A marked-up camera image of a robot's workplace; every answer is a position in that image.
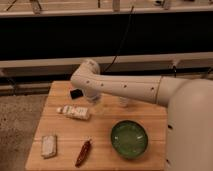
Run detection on white label bottle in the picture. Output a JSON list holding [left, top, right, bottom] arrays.
[[56, 105, 90, 120]]

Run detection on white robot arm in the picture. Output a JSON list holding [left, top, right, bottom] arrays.
[[70, 59, 213, 171]]

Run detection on green ceramic bowl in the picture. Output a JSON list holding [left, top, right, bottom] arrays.
[[110, 120, 149, 160]]

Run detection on black rectangular block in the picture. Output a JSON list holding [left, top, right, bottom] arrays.
[[70, 89, 83, 99]]

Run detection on wooden board table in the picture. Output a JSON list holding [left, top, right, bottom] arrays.
[[25, 81, 167, 171]]

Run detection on red chili pepper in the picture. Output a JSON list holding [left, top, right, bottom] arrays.
[[75, 140, 91, 167]]

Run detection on white sponge block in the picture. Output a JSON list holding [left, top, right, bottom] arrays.
[[41, 135, 57, 159]]

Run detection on black hanging cable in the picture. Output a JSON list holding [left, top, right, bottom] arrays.
[[100, 5, 135, 75]]

